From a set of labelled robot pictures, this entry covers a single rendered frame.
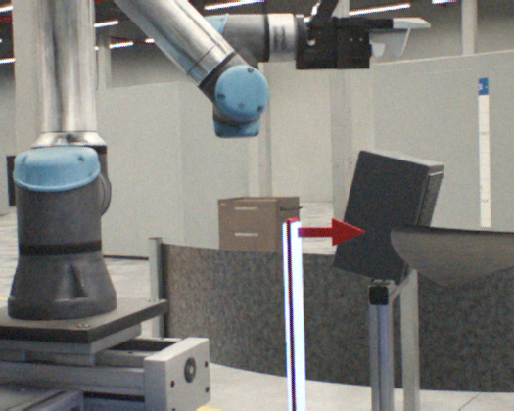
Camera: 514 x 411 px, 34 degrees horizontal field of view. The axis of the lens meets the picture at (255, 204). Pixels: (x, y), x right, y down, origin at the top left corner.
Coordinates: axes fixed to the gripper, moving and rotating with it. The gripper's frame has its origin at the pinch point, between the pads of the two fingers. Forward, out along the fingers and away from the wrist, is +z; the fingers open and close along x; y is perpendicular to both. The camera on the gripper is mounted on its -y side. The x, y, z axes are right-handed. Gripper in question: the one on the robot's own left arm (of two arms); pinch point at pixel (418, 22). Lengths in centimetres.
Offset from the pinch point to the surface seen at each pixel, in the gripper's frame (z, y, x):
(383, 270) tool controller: -8.6, 37.2, 13.8
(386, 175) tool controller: -7.9, 22.8, 12.2
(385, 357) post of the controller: -10, 48, 21
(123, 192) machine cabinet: -120, 187, -943
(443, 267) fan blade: -16, 23, 65
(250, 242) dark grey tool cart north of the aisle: 18, 178, -598
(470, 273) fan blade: -12, 24, 62
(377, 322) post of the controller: -10.8, 43.4, 19.5
